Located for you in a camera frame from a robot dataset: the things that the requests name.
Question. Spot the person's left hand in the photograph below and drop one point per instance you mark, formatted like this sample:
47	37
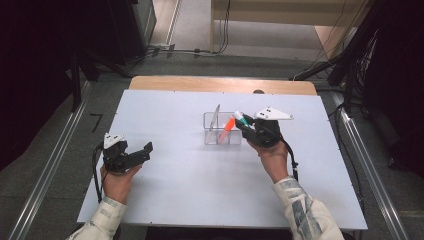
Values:
116	186

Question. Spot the light wooden furniture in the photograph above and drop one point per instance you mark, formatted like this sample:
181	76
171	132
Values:
283	13

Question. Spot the clear plastic organizer box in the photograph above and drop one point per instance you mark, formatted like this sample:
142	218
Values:
208	133

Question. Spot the aluminium floor rail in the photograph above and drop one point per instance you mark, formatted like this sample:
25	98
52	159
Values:
49	170
378	186

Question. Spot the person's right hand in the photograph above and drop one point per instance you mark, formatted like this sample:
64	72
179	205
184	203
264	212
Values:
275	160

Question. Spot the dark curtain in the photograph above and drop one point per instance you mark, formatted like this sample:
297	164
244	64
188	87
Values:
400	66
26	66

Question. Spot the slim grey translucent stick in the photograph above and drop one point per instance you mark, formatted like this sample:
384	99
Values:
216	115

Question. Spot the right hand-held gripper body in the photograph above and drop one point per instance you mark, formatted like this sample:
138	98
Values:
266	133

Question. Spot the dark grey cabinet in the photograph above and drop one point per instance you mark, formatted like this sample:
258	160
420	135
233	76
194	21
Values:
146	23

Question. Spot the black metal stand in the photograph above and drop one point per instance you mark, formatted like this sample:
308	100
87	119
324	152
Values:
76	83
348	86

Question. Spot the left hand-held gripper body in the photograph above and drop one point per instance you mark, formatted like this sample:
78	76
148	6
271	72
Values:
115	156

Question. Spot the orange highlighter pen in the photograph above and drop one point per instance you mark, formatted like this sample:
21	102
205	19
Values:
227	127

